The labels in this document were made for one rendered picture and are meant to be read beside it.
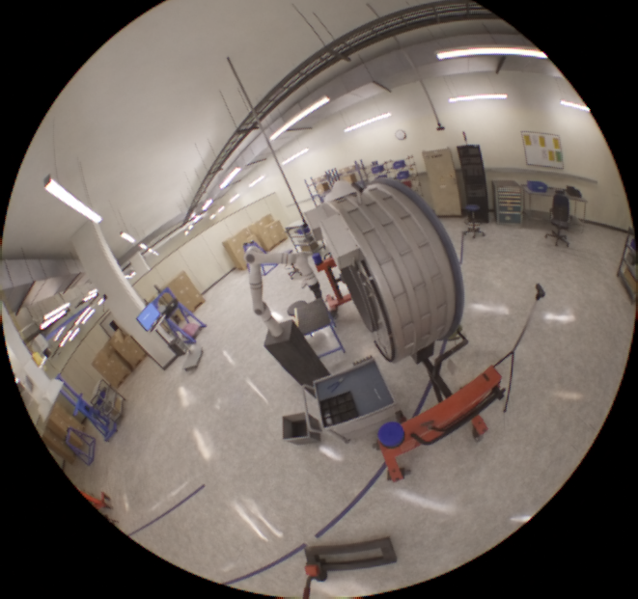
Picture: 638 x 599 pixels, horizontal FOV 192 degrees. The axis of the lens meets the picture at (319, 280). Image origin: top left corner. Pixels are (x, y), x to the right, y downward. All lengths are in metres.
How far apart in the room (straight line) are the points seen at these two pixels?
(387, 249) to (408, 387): 1.62
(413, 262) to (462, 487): 1.94
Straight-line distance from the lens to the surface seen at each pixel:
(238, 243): 7.75
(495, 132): 6.27
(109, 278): 5.33
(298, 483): 2.27
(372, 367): 1.60
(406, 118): 6.33
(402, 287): 0.95
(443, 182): 5.69
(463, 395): 1.16
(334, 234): 0.98
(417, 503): 2.08
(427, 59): 3.97
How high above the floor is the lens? 2.03
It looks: 28 degrees down
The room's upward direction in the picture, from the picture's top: 25 degrees counter-clockwise
